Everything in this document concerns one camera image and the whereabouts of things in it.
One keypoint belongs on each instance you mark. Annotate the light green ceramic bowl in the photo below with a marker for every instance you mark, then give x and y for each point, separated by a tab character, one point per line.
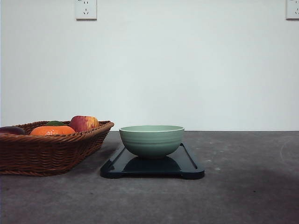
152	140

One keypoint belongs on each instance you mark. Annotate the dark teal rectangular tray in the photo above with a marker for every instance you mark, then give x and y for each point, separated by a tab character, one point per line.
180	164

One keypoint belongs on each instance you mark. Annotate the white wall socket right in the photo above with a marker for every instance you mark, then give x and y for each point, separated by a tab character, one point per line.
292	9

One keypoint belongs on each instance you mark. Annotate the white wall socket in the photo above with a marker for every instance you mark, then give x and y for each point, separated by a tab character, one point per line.
292	9
86	10

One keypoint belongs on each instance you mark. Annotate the brown wicker basket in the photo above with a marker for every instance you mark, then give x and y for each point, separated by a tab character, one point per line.
39	155

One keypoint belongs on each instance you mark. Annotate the dark green fruit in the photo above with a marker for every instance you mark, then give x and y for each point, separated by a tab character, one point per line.
55	123

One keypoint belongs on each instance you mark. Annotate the red yellow apple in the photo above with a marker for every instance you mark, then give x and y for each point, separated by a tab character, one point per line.
81	123

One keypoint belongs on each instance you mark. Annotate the dark purple fruit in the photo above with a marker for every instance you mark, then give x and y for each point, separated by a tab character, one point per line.
11	130

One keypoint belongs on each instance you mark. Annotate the orange tangerine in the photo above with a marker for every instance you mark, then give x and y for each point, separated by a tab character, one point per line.
52	130

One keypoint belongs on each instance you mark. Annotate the white wall socket left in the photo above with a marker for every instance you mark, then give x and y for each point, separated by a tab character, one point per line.
86	10

